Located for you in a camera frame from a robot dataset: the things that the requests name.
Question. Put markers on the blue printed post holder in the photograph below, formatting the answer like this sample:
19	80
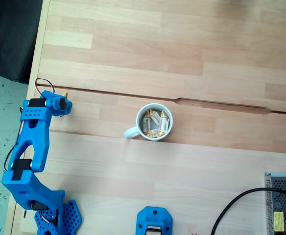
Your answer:
145	218

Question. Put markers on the white printed mug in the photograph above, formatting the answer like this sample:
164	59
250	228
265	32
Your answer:
130	133

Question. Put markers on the dark fabric cushion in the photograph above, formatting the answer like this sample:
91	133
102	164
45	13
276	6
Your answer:
10	36

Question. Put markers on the perforated metal power supply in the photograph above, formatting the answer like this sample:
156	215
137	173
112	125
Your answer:
285	186

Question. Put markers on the light wooden board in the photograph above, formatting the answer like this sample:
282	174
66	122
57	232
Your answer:
157	171

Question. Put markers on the white yellow sweet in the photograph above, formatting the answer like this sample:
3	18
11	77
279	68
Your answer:
155	118
164	121
153	133
146	123
64	94

